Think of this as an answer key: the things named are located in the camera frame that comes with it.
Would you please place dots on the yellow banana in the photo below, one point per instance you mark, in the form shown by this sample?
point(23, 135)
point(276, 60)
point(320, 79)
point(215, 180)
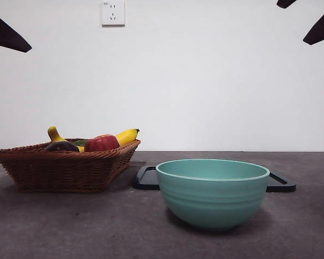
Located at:
point(128, 136)

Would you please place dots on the black rectangular tray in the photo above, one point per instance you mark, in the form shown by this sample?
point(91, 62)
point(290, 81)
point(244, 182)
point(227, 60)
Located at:
point(147, 181)

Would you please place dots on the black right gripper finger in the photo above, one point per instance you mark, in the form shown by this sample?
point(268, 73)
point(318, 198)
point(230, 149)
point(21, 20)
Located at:
point(285, 3)
point(322, 31)

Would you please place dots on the teal ribbed bowl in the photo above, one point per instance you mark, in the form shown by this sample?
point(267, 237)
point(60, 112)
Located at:
point(213, 202)

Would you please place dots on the dark purple plum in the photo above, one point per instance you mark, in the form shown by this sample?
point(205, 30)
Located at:
point(62, 147)

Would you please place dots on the red apple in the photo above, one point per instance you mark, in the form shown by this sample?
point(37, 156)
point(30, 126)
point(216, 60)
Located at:
point(101, 143)

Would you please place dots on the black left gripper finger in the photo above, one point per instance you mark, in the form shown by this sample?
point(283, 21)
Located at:
point(5, 36)

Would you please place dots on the white wall socket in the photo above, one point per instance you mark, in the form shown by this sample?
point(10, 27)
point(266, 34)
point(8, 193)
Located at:
point(113, 13)

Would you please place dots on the green avocado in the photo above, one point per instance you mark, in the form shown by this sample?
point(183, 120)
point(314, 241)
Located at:
point(81, 142)

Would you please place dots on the brown wicker basket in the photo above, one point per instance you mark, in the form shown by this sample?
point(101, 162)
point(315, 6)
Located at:
point(62, 172)

